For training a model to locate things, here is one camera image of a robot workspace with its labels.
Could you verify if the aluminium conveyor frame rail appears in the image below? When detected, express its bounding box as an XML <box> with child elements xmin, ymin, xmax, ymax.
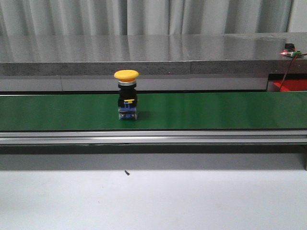
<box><xmin>0</xmin><ymin>130</ymin><xmax>307</xmax><ymax>172</ymax></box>

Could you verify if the yellow mushroom push button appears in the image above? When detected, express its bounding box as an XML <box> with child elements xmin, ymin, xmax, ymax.
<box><xmin>114</xmin><ymin>69</ymin><xmax>139</xmax><ymax>120</ymax></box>

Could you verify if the grey curtain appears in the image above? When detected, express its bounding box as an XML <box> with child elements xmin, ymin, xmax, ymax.
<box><xmin>0</xmin><ymin>0</ymin><xmax>293</xmax><ymax>35</ymax></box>

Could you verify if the small black sensor cube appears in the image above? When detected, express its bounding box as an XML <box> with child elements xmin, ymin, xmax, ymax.
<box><xmin>284</xmin><ymin>43</ymin><xmax>295</xmax><ymax>52</ymax></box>

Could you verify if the green conveyor belt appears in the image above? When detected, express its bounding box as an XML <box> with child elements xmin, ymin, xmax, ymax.
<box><xmin>0</xmin><ymin>92</ymin><xmax>307</xmax><ymax>131</ymax></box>

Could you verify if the red plastic tray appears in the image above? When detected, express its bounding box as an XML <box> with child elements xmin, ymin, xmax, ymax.
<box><xmin>273</xmin><ymin>80</ymin><xmax>307</xmax><ymax>92</ymax></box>

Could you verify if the grey stone counter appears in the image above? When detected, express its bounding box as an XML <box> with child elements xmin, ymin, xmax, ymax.
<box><xmin>0</xmin><ymin>33</ymin><xmax>307</xmax><ymax>76</ymax></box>

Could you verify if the small green circuit board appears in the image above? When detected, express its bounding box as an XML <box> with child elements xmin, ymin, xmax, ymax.
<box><xmin>280</xmin><ymin>49</ymin><xmax>303</xmax><ymax>58</ymax></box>

